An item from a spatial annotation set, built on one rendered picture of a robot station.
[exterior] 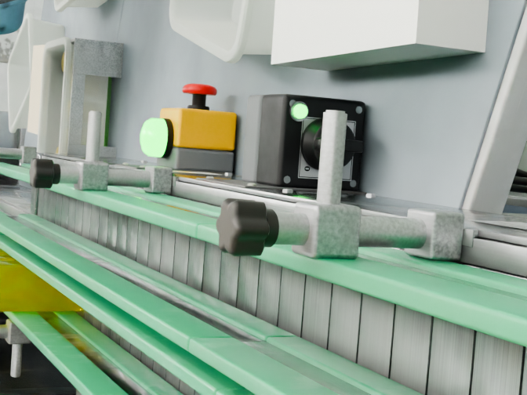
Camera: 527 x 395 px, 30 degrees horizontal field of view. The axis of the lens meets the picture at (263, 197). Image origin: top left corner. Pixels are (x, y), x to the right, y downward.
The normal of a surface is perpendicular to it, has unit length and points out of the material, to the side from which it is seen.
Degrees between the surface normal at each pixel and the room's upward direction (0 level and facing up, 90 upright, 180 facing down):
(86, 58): 90
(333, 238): 90
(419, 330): 0
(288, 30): 0
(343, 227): 90
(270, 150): 0
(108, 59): 90
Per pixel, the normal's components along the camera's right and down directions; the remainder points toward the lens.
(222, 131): 0.41, 0.08
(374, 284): -0.91, -0.04
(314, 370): 0.07, -1.00
